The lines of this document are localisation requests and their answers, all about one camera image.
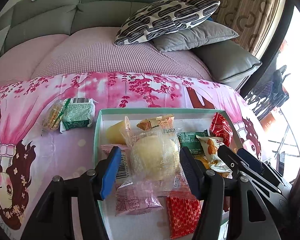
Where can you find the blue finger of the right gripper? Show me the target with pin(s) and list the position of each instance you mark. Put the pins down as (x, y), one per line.
(231, 159)
(253, 163)

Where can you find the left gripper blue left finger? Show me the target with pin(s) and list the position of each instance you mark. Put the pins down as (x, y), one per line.
(108, 171)

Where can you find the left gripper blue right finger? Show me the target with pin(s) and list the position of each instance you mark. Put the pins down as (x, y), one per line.
(192, 171)

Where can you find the white nut snack packet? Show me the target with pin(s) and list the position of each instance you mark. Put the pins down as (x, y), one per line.
(210, 147)

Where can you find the dark green snack packet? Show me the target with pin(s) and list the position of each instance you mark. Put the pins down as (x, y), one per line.
(190, 140)

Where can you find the pink snack packet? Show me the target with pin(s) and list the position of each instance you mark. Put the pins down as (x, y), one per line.
(128, 200)

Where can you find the red crinkled candy packet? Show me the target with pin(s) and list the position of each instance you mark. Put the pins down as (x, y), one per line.
(220, 128)

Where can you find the orange jelly cup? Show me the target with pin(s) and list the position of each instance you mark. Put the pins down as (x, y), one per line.
(114, 135)

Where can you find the clear bag round bun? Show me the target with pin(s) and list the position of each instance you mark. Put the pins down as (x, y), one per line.
(154, 159)

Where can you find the red patterned packet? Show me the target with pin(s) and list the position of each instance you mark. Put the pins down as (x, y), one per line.
(183, 215)

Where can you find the orange cream snack packet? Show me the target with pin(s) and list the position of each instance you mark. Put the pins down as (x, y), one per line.
(163, 122)

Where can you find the light green white packet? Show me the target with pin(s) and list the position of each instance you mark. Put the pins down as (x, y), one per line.
(77, 113)

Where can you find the yellow soft bread packet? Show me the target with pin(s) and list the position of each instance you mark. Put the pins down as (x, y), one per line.
(203, 159)

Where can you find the clear pack round crackers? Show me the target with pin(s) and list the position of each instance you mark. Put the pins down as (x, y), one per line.
(52, 118)

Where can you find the teal white box lid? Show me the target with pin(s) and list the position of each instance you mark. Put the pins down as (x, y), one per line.
(153, 225)

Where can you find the cartoon girl pink cloth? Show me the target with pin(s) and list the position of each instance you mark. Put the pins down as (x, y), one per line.
(29, 159)

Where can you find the pink sofa cover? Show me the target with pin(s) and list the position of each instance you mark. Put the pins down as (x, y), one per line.
(93, 50)

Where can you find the grey cushion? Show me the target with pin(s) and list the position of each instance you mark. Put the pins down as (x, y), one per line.
(208, 32)

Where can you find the patterned beige curtain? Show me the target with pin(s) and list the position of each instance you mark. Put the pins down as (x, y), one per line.
(254, 20)

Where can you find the black white patterned pillow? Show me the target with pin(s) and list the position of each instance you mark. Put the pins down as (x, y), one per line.
(164, 17)

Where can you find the grey sofa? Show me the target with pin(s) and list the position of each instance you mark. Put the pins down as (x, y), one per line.
(227, 62)

